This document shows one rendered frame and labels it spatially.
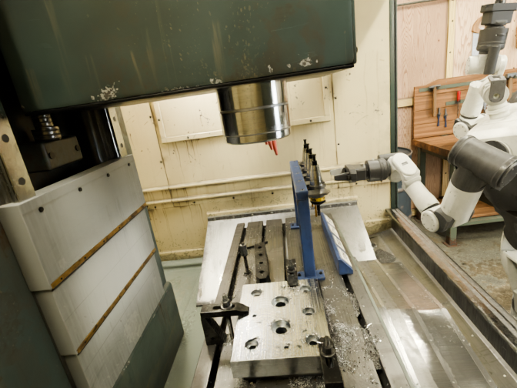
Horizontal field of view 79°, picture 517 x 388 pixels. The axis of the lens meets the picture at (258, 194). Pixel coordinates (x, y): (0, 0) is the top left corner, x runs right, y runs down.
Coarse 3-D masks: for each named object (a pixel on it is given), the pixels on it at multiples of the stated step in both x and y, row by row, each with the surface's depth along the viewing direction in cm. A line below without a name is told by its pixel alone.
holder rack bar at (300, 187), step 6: (294, 162) 140; (294, 168) 131; (294, 174) 122; (300, 174) 120; (294, 180) 114; (300, 180) 113; (294, 186) 110; (300, 186) 106; (300, 192) 101; (306, 192) 101; (300, 198) 101; (306, 198) 101
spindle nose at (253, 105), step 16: (224, 96) 65; (240, 96) 63; (256, 96) 63; (272, 96) 64; (288, 96) 69; (224, 112) 67; (240, 112) 64; (256, 112) 64; (272, 112) 65; (288, 112) 69; (224, 128) 69; (240, 128) 66; (256, 128) 65; (272, 128) 66; (288, 128) 69; (240, 144) 67
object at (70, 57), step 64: (0, 0) 56; (64, 0) 55; (128, 0) 55; (192, 0) 54; (256, 0) 54; (320, 0) 53; (64, 64) 59; (128, 64) 58; (192, 64) 57; (256, 64) 57; (320, 64) 56
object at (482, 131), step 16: (496, 112) 96; (512, 112) 96; (480, 128) 97; (496, 128) 91; (512, 128) 88; (496, 144) 90; (512, 144) 88; (496, 192) 100; (512, 192) 97; (512, 208) 101
